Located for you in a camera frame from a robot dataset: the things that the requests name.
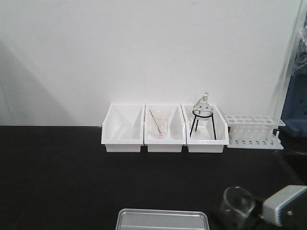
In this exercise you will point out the pink stained glass beaker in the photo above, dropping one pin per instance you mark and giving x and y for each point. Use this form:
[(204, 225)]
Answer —
[(158, 124)]

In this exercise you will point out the round glass flask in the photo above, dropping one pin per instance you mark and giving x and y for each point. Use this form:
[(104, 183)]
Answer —
[(202, 109)]

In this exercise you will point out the glass stirring rod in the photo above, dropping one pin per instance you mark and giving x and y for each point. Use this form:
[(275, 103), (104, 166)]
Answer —
[(158, 128)]

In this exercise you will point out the white middle storage bin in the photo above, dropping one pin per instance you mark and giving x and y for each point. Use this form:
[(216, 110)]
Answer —
[(176, 136)]

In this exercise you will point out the black wire tripod stand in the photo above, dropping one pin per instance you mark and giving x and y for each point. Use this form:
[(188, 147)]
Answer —
[(198, 123)]

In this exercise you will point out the white left storage bin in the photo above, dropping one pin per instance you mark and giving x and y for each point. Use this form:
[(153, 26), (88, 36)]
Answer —
[(123, 128)]

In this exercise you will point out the clear glass beaker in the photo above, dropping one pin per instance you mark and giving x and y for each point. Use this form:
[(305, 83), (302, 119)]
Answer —
[(237, 205)]

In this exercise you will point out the white right storage bin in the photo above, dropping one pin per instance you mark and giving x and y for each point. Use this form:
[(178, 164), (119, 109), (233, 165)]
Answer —
[(208, 136)]

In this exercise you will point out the white storage bin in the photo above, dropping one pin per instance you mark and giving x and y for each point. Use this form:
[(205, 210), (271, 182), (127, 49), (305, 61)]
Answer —
[(123, 128), (176, 136), (208, 136)]

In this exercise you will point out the white test tube rack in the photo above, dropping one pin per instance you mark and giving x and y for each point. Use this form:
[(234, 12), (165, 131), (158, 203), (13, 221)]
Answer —
[(254, 132)]

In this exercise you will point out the silver metal tray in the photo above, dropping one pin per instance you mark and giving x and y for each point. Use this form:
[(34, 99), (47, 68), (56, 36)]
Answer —
[(152, 219)]

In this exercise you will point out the blue lab equipment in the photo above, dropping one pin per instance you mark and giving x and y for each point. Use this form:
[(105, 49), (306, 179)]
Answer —
[(294, 112)]

